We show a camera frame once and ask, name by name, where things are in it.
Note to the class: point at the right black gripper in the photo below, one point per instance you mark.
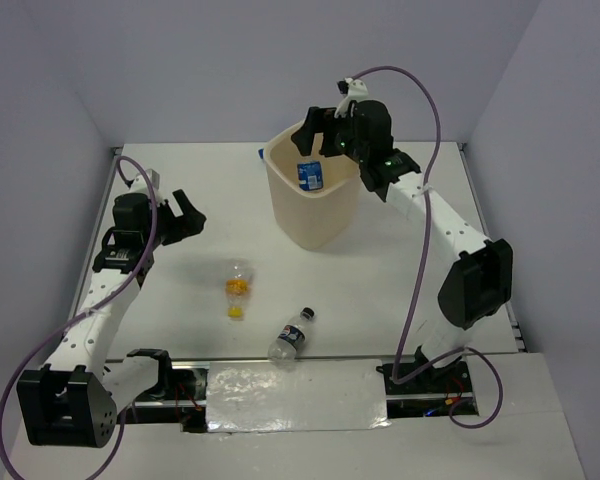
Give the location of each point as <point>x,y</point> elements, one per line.
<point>316,121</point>

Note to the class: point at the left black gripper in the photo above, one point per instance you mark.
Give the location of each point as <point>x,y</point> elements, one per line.
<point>190,223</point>

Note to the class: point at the blue label plastic bottle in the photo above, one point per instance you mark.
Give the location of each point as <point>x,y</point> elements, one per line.
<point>310,176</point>

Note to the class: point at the orange label plastic bottle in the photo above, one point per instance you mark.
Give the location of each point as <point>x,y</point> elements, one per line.
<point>238,285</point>

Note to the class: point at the black cap pepsi bottle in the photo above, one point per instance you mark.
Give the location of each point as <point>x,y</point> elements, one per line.
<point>290,341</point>

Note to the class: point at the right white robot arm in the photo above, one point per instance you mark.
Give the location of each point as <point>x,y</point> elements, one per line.
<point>478,281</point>

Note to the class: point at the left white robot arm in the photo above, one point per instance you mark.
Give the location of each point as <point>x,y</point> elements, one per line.
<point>74,399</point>

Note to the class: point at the beige plastic bin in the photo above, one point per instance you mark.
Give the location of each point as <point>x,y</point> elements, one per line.
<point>311,219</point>

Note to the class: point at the silver foil sheet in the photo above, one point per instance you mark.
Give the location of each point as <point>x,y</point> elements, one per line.
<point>309,395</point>

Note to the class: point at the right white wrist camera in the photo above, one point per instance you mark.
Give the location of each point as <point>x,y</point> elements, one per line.
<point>352,90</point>

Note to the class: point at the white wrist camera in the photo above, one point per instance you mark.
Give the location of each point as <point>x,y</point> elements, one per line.
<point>352,90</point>
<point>139,185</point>

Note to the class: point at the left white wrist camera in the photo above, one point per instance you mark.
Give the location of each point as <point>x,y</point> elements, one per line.
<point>139,185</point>

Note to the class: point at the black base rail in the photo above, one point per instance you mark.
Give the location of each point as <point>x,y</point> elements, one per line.
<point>184,405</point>

